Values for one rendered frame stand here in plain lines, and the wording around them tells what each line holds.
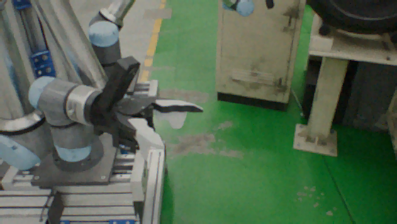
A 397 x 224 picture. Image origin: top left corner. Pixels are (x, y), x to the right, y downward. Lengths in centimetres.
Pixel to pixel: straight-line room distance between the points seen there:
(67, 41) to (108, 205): 56
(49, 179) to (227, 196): 109
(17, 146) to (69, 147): 14
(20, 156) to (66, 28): 31
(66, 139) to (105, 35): 67
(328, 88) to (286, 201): 69
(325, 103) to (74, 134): 164
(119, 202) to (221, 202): 85
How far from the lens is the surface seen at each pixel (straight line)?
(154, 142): 54
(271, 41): 233
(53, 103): 72
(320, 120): 220
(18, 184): 117
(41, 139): 89
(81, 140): 78
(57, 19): 81
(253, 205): 187
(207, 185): 194
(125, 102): 64
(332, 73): 204
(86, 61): 82
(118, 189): 108
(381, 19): 152
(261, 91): 250
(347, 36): 181
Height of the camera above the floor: 141
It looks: 35 degrees down
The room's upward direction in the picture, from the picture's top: straight up
